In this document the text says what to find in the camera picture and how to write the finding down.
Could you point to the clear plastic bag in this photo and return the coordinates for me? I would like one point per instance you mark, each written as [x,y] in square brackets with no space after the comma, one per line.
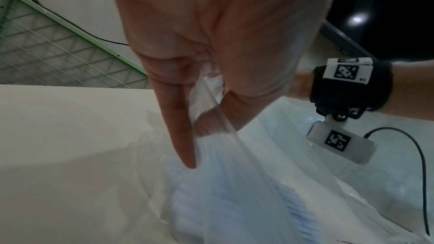
[237,184]

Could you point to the black screen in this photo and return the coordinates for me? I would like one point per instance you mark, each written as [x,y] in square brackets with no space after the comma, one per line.
[390,1]

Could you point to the person's right hand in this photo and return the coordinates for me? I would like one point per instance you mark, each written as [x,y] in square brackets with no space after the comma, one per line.
[301,85]

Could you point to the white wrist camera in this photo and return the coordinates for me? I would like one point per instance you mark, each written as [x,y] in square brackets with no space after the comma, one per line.
[342,142]

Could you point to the person's left hand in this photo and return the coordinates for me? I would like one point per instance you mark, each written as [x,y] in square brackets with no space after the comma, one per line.
[237,23]

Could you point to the bundle of white plastic items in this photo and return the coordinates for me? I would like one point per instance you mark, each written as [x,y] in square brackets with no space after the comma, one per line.
[217,210]

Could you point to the white marker tag block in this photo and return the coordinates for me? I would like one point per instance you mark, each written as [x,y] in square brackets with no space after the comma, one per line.
[347,71]

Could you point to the person's right forearm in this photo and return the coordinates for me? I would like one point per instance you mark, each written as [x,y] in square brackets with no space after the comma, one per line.
[412,90]

